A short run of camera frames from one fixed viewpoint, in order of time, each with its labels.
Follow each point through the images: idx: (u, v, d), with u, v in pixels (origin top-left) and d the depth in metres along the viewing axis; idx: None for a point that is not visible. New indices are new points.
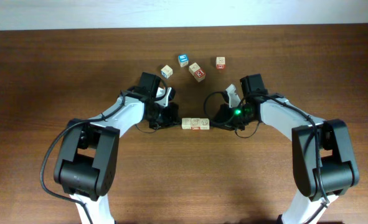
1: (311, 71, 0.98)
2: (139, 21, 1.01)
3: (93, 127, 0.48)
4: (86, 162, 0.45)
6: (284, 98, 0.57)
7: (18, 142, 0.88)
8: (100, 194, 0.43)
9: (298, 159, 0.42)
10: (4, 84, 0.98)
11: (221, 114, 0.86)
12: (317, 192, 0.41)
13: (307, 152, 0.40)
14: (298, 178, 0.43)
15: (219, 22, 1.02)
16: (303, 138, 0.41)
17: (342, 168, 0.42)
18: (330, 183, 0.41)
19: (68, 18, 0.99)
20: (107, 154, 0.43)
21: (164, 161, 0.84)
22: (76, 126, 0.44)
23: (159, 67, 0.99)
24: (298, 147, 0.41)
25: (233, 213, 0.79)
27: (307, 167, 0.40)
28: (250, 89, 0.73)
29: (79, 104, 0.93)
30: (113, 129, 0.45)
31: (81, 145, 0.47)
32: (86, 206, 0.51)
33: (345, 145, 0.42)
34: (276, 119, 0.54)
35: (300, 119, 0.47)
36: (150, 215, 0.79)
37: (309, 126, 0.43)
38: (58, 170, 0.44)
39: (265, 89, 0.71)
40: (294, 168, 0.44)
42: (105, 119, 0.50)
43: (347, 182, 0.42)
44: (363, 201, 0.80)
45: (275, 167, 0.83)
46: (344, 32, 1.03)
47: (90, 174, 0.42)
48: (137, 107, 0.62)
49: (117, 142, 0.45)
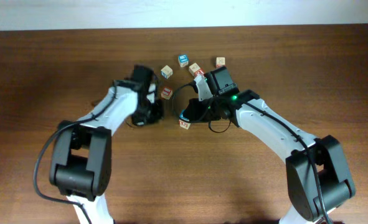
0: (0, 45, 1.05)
1: (310, 71, 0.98)
2: (139, 20, 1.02)
3: (84, 128, 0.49)
4: (81, 163, 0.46)
6: (259, 100, 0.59)
7: (19, 141, 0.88)
8: (96, 193, 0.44)
9: (297, 188, 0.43)
10: (5, 84, 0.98)
11: (190, 110, 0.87)
12: (319, 214, 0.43)
13: (306, 183, 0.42)
14: (297, 202, 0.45)
15: (219, 22, 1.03)
16: (301, 170, 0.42)
17: (339, 184, 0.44)
18: (330, 203, 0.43)
19: (70, 18, 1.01)
20: (99, 162, 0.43)
21: (164, 162, 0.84)
22: (65, 128, 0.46)
23: (158, 67, 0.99)
24: (297, 178, 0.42)
25: (233, 213, 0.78)
27: (309, 197, 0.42)
28: (218, 87, 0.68)
29: (80, 104, 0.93)
30: (102, 130, 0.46)
31: (74, 145, 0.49)
32: (83, 206, 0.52)
33: (340, 162, 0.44)
34: (257, 127, 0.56)
35: (290, 137, 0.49)
36: (150, 215, 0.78)
37: (302, 154, 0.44)
38: (52, 174, 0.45)
39: (235, 85, 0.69)
40: (292, 193, 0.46)
42: (96, 119, 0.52)
43: (345, 196, 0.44)
44: (364, 201, 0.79)
45: (274, 167, 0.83)
46: (343, 32, 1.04)
47: (85, 176, 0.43)
48: (129, 98, 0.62)
49: (109, 142, 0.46)
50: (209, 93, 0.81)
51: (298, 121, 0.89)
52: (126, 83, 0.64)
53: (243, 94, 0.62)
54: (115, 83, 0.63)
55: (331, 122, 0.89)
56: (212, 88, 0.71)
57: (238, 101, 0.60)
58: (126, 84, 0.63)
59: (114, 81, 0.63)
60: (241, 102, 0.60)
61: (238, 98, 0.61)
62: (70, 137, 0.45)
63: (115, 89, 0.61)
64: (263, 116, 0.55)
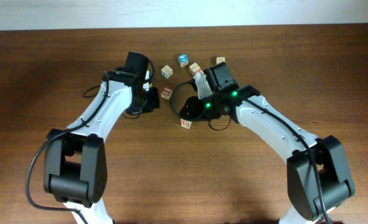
0: (1, 45, 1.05)
1: (311, 71, 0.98)
2: (139, 20, 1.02)
3: (75, 135, 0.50)
4: (75, 171, 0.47)
6: (260, 97, 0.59)
7: (20, 140, 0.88)
8: (92, 200, 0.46)
9: (298, 188, 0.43)
10: (5, 84, 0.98)
11: (190, 107, 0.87)
12: (319, 214, 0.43)
13: (307, 184, 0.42)
14: (297, 202, 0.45)
15: (220, 22, 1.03)
16: (302, 170, 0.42)
17: (339, 184, 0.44)
18: (330, 203, 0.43)
19: (70, 18, 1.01)
20: (93, 171, 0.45)
21: (164, 162, 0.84)
22: (56, 138, 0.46)
23: (159, 67, 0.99)
24: (298, 178, 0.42)
25: (234, 213, 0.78)
27: (309, 198, 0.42)
28: (218, 82, 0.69)
29: (80, 104, 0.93)
30: (94, 139, 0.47)
31: (67, 152, 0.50)
32: (80, 212, 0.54)
33: (340, 162, 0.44)
34: (257, 126, 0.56)
35: (291, 137, 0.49)
36: (150, 215, 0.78)
37: (304, 154, 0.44)
38: (47, 182, 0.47)
39: (234, 81, 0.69)
40: (291, 193, 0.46)
42: (86, 124, 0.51)
43: (345, 196, 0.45)
44: (365, 202, 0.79)
45: (274, 167, 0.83)
46: (343, 32, 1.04)
47: (80, 185, 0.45)
48: (123, 93, 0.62)
49: (101, 150, 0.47)
50: (208, 90, 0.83)
51: (299, 121, 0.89)
52: (117, 77, 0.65)
53: (243, 90, 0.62)
54: (105, 78, 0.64)
55: (332, 122, 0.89)
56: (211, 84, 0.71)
57: (238, 98, 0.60)
58: (117, 78, 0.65)
59: (106, 73, 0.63)
60: (242, 99, 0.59)
61: (238, 94, 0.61)
62: (61, 147, 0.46)
63: (107, 86, 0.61)
64: (263, 114, 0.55)
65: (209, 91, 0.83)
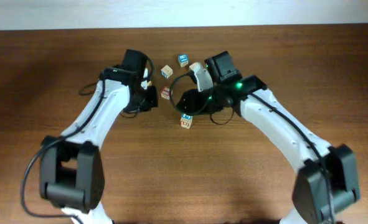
0: (1, 45, 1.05)
1: (311, 71, 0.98)
2: (140, 20, 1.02)
3: (70, 142, 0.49)
4: (71, 177, 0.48)
6: (267, 92, 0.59)
7: (20, 140, 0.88)
8: (89, 206, 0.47)
9: (307, 196, 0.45)
10: (5, 84, 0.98)
11: (190, 101, 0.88)
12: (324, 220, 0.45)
13: (316, 194, 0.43)
14: (303, 206, 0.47)
15: (219, 22, 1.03)
16: (314, 182, 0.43)
17: (347, 193, 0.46)
18: (335, 210, 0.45)
19: (70, 18, 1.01)
20: (88, 180, 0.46)
21: (164, 162, 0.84)
22: (51, 147, 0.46)
23: (159, 67, 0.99)
24: (309, 188, 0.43)
25: (233, 213, 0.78)
27: (317, 206, 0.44)
28: (220, 73, 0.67)
29: (80, 103, 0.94)
30: (89, 147, 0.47)
31: (63, 158, 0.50)
32: (78, 216, 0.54)
33: (350, 172, 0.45)
34: (264, 127, 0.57)
35: (301, 142, 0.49)
36: (150, 215, 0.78)
37: (315, 163, 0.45)
38: (44, 190, 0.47)
39: (236, 70, 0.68)
40: (297, 198, 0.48)
42: (83, 129, 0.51)
43: (350, 202, 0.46)
44: (365, 202, 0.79)
45: (274, 167, 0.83)
46: (343, 32, 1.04)
47: (77, 192, 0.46)
48: (120, 92, 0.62)
49: (97, 158, 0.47)
50: (208, 83, 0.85)
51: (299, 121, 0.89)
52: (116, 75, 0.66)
53: (248, 80, 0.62)
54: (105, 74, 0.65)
55: (332, 122, 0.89)
56: (212, 75, 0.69)
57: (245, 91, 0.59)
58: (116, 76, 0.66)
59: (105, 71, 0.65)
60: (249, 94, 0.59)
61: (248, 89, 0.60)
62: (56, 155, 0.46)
63: (103, 86, 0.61)
64: (272, 112, 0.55)
65: (210, 83, 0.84)
